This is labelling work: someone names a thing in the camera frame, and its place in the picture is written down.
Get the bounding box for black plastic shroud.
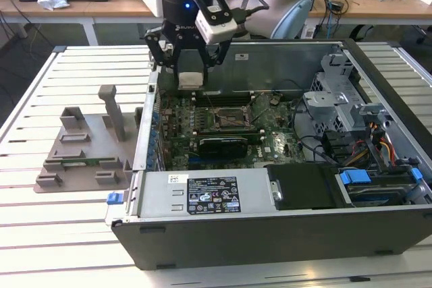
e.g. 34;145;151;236
265;163;352;210

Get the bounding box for silver CPU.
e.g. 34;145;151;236
178;71;205;91

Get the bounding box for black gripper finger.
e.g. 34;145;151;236
144;26;183;89
197;40;234;86

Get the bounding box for black graphics card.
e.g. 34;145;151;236
197;136;248;161

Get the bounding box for green motherboard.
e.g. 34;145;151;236
158;91;304;171

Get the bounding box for open black PC case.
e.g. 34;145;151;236
104;38;432;270

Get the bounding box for grey parts rack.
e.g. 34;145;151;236
32;84;144;195

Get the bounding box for grey power supply unit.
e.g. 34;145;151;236
136;168;281;219

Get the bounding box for CPU socket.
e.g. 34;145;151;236
211;107;253;131

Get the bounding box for red yellow wire bundle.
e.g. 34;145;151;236
369;122;396;163

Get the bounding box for hard disk in blue carrier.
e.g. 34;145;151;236
335;169;419;208

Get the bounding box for black RAM slot bank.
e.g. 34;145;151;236
197;127;265;143
192;90;254;107

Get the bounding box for crumpled white paper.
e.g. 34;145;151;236
36;0;71;11

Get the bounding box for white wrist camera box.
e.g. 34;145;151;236
194;3;239;46

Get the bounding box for pale grey case handle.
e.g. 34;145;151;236
148;40;169;65

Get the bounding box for metal drive cage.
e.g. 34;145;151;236
302;51;392;137

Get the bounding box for green RAM stick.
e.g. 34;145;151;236
62;156;115;168

